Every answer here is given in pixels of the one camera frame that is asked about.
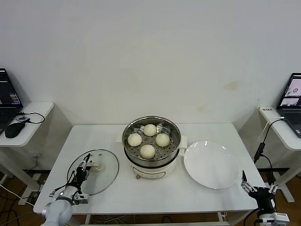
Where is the black USB hub with cable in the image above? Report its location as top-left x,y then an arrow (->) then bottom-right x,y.
16,111 -> 45,125

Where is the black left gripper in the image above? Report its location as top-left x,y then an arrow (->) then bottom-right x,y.
74,153 -> 91,188

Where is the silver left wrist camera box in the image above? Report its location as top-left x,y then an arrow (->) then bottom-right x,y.
74,193 -> 90,205

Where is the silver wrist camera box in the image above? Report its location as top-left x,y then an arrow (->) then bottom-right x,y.
272,211 -> 290,224
74,193 -> 90,205

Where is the glass lid with cream handle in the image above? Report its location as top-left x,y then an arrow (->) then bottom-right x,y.
66,150 -> 119,196

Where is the white power strip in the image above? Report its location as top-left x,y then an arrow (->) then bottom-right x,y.
18,191 -> 41,206

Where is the black power adapter with cable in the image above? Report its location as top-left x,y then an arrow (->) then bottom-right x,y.
253,116 -> 286,189

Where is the black computer mouse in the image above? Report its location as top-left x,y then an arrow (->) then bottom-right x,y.
4,122 -> 26,139

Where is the grey laptop with light windows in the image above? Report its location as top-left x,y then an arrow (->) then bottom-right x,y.
276,72 -> 301,139

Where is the white side table with mouse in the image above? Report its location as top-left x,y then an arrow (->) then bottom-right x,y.
0,101 -> 73,196

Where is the cream electric cooker pot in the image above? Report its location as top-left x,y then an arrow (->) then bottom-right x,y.
116,135 -> 188,181

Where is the stainless steel steamer basket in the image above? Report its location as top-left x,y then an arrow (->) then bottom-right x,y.
122,115 -> 182,167

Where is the white round plate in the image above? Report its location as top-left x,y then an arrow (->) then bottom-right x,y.
183,140 -> 241,190

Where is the black laptop with dark screen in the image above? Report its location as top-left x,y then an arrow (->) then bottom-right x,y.
0,67 -> 24,136

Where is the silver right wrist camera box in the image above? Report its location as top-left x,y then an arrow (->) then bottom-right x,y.
272,211 -> 290,224

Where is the white steamed baozi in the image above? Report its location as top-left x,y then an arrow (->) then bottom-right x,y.
127,133 -> 143,146
155,133 -> 171,147
140,144 -> 156,159
143,123 -> 158,137

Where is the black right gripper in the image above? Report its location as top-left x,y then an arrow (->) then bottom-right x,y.
241,169 -> 279,211

